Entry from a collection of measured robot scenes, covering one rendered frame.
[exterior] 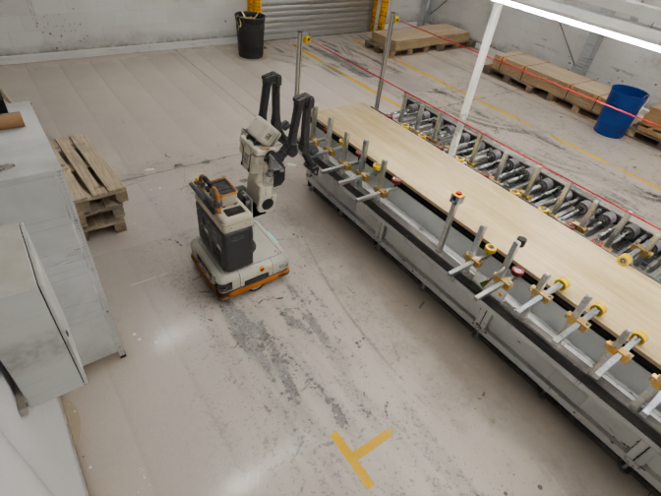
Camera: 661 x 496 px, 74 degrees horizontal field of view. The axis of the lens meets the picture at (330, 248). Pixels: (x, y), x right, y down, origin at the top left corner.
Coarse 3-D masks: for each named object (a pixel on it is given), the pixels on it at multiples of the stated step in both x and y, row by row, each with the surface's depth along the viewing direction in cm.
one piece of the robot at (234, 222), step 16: (208, 192) 341; (240, 192) 347; (224, 208) 327; (240, 208) 330; (208, 224) 345; (224, 224) 317; (240, 224) 325; (208, 240) 360; (224, 240) 326; (240, 240) 335; (224, 256) 337; (240, 256) 345
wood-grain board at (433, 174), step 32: (352, 128) 433; (384, 128) 440; (416, 160) 395; (448, 160) 401; (416, 192) 358; (448, 192) 360; (480, 192) 365; (480, 224) 329; (512, 224) 333; (544, 224) 338; (544, 256) 308; (576, 256) 312; (608, 256) 315; (576, 288) 285; (608, 288) 288; (640, 288) 292; (608, 320) 266; (640, 320) 269; (640, 352) 251
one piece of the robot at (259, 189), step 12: (240, 144) 329; (252, 144) 318; (252, 156) 319; (264, 156) 318; (252, 168) 326; (264, 168) 332; (252, 180) 345; (264, 180) 341; (252, 192) 350; (264, 192) 342; (264, 204) 349
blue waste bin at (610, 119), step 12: (612, 96) 684; (624, 96) 668; (636, 96) 698; (648, 96) 667; (612, 108) 687; (624, 108) 676; (636, 108) 674; (600, 120) 710; (612, 120) 693; (624, 120) 686; (600, 132) 714; (612, 132) 702; (624, 132) 703
